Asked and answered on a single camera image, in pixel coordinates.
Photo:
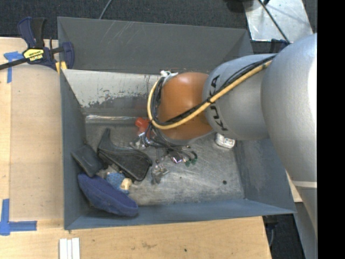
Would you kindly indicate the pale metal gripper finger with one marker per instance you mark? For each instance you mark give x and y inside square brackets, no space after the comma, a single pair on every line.
[162,168]
[155,177]

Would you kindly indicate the black zipped boot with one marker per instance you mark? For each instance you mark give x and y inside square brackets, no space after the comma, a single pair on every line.
[129,162]

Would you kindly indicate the grey metal bin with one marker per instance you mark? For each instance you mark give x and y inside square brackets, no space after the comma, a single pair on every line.
[194,182]

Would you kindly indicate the blue and beige toy figure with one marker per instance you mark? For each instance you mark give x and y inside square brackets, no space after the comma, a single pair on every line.
[116,179]

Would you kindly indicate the red-capped clear plastic bottle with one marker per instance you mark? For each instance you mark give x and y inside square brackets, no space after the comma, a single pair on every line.
[141,124]

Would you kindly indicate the white small bottle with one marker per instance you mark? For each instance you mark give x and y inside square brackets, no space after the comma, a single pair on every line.
[225,141]

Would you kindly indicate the blue cloth cap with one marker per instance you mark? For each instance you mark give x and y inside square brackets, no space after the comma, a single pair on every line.
[105,196]

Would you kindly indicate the black flat block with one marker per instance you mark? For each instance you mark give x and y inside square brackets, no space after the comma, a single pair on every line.
[87,160]

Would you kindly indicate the pale wood board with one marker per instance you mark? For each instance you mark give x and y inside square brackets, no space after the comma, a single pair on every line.
[35,144]

